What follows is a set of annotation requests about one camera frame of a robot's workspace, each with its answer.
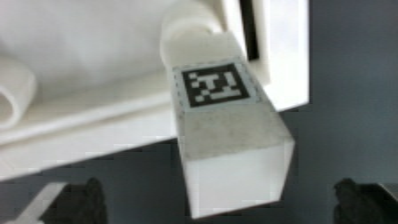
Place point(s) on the white table leg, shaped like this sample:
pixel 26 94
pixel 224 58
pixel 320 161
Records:
pixel 232 137

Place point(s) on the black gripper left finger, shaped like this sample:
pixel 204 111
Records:
pixel 65 204

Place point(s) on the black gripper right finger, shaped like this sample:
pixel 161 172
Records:
pixel 366 203

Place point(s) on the white square tabletop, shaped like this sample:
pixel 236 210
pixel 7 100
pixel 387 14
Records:
pixel 83 94

